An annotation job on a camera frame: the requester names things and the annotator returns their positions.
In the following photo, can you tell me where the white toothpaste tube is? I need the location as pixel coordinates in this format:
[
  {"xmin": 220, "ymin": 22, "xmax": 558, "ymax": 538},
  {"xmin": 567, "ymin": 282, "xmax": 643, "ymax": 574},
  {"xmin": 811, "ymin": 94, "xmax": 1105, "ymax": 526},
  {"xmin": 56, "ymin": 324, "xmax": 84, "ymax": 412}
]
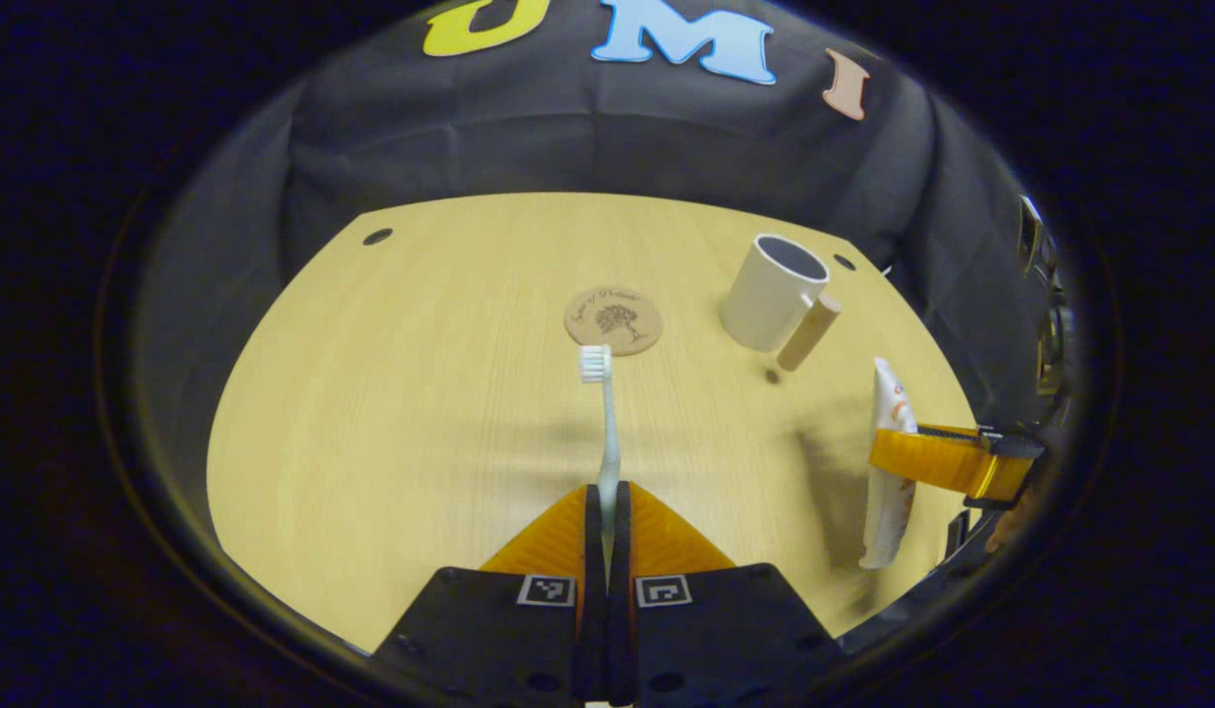
[{"xmin": 859, "ymin": 356, "xmax": 921, "ymax": 571}]

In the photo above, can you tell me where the pale green toothbrush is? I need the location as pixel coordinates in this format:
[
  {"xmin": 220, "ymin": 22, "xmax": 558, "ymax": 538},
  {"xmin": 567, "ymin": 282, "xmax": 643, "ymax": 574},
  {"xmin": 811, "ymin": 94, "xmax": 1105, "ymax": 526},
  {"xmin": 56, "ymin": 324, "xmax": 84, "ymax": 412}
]
[{"xmin": 579, "ymin": 344, "xmax": 624, "ymax": 557}]

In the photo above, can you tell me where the round cork coaster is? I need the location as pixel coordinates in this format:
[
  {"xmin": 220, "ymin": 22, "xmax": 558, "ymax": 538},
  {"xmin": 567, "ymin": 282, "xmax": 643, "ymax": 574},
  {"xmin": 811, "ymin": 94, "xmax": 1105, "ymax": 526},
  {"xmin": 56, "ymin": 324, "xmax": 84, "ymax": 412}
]
[{"xmin": 564, "ymin": 284, "xmax": 665, "ymax": 358}]

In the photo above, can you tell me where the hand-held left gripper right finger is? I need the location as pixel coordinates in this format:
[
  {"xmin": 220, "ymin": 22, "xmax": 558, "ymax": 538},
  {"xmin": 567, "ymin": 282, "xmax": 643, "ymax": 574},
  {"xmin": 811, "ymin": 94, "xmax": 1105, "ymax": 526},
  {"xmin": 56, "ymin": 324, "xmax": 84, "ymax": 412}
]
[{"xmin": 607, "ymin": 480, "xmax": 846, "ymax": 707}]

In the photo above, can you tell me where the black backdrop cloth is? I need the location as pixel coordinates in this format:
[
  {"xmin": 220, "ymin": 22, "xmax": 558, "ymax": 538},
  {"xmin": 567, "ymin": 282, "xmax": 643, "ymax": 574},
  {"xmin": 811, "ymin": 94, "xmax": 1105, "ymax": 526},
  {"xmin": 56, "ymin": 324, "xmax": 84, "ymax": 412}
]
[{"xmin": 134, "ymin": 0, "xmax": 1072, "ymax": 557}]

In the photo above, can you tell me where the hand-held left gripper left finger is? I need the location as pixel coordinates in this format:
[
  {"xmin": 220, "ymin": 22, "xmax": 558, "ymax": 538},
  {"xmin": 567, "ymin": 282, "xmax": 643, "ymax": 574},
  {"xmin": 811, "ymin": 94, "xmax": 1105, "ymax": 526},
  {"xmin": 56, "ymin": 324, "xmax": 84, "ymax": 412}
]
[{"xmin": 370, "ymin": 482, "xmax": 606, "ymax": 707}]

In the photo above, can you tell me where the white cup with wooden handle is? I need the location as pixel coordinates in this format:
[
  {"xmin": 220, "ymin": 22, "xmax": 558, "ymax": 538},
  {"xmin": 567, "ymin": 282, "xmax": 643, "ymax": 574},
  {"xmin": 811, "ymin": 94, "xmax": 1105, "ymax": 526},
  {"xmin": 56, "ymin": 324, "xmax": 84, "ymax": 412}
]
[{"xmin": 720, "ymin": 232, "xmax": 845, "ymax": 374}]

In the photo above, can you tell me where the light wooden desktop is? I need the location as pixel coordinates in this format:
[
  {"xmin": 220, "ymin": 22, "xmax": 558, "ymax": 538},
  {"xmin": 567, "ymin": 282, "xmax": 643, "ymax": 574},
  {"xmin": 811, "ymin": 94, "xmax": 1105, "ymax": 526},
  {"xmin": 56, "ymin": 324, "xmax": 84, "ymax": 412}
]
[{"xmin": 205, "ymin": 191, "xmax": 979, "ymax": 656}]

